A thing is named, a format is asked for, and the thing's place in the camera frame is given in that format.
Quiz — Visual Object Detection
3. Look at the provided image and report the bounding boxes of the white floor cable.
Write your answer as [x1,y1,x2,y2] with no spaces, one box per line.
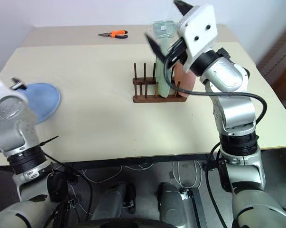
[82,164,122,184]
[172,161,203,189]

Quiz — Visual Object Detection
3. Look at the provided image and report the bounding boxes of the grey right robot leg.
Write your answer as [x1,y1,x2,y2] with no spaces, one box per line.
[157,181,185,223]

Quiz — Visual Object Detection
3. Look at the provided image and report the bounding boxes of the wooden dish rack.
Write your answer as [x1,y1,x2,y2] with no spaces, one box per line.
[132,62,188,104]

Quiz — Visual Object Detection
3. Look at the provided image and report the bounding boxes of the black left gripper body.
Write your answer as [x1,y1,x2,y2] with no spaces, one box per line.
[10,77,28,91]

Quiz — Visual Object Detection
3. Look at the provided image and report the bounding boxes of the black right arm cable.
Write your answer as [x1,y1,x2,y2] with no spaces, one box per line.
[163,55,268,125]

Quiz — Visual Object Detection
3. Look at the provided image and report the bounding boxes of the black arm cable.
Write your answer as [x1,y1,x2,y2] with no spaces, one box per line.
[163,55,268,125]
[45,153,94,216]

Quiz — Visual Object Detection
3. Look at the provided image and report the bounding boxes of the brown wooden furniture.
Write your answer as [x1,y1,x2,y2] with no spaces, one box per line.
[256,30,286,110]

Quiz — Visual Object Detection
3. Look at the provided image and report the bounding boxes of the cream table mat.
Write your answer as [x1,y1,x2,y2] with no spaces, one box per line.
[0,40,286,165]

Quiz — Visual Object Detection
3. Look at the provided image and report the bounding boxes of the black cable tie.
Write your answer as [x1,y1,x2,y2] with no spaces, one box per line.
[39,135,60,146]

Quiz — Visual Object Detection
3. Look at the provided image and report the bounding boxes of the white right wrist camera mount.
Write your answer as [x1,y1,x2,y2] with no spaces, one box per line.
[177,4,217,73]

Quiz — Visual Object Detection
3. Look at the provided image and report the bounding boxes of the green plate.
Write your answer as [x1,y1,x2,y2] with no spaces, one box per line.
[155,35,176,99]

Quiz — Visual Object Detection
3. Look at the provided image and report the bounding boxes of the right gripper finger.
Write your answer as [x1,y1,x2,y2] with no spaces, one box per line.
[173,0,194,17]
[145,32,169,64]

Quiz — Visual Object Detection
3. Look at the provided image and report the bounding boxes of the grey robot leg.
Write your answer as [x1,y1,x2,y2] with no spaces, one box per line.
[157,181,185,223]
[90,182,137,222]

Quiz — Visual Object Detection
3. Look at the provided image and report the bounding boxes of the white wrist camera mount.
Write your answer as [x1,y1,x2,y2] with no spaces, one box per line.
[177,4,217,73]
[0,71,28,113]

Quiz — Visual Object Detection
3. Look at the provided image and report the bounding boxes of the clear plastic package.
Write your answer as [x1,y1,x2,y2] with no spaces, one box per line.
[152,20,181,39]

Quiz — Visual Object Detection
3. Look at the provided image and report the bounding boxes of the blue plate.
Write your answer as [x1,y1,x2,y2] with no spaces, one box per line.
[21,82,61,124]

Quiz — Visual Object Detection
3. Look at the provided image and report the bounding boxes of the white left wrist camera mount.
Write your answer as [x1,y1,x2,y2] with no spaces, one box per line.
[0,71,28,113]

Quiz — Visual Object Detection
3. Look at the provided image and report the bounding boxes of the orange handled pliers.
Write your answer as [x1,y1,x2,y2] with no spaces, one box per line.
[97,30,129,39]

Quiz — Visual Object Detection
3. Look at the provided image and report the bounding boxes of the pink plate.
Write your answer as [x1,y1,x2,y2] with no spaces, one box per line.
[173,62,196,98]

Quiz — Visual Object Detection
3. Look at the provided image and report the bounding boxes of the black aluminium rail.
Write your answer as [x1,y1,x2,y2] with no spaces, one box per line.
[191,187,211,228]

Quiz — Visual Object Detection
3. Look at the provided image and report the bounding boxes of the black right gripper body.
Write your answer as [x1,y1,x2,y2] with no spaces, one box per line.
[166,37,189,67]

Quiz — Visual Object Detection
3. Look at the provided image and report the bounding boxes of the black right shoulder cable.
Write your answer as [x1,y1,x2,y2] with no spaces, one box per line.
[205,142,229,228]

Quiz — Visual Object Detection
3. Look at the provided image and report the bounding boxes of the grey left robot leg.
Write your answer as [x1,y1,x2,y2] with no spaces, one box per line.
[90,182,137,222]

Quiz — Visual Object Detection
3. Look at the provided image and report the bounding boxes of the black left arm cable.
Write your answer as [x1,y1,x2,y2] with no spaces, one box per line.
[45,153,94,216]

